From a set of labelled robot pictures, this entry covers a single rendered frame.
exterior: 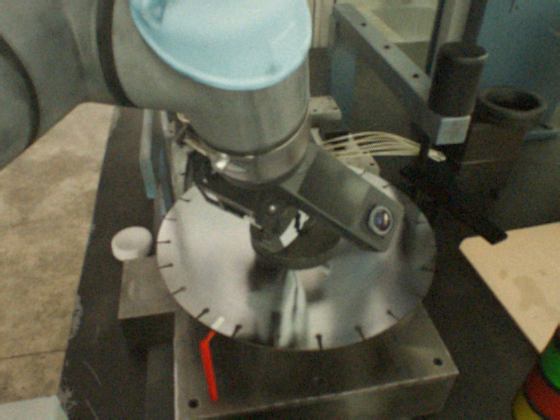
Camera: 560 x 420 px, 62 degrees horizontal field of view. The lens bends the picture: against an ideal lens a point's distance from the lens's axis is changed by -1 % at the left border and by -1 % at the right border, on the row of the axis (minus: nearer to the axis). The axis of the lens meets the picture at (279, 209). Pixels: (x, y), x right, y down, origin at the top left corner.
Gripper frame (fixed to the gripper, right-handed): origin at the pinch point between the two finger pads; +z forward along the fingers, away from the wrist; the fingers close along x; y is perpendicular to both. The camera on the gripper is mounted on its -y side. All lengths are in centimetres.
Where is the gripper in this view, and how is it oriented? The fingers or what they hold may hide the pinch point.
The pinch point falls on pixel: (294, 230)
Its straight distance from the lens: 51.2
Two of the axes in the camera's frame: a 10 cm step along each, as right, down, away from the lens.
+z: 0.7, 3.3, 9.4
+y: -8.7, -4.4, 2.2
